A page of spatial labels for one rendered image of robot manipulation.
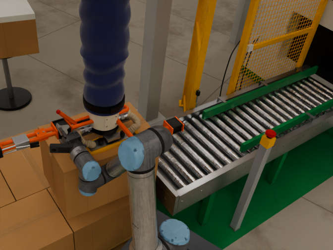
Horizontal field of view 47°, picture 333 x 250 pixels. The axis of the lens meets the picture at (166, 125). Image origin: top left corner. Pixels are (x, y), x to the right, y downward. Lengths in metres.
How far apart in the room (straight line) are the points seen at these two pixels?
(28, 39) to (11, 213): 1.79
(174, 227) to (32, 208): 1.05
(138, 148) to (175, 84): 3.27
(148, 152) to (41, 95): 3.04
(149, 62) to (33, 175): 1.51
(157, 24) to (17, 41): 1.29
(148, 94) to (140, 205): 2.31
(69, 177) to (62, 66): 2.89
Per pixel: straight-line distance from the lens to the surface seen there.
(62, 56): 5.02
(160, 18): 3.37
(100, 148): 2.11
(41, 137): 2.02
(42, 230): 2.47
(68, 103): 4.22
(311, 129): 3.52
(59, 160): 2.09
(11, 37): 3.75
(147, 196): 1.52
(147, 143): 1.41
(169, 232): 1.85
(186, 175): 2.76
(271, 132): 2.52
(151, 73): 3.61
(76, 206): 2.27
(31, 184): 2.71
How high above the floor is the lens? 2.56
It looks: 40 degrees down
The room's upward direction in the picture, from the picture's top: 8 degrees clockwise
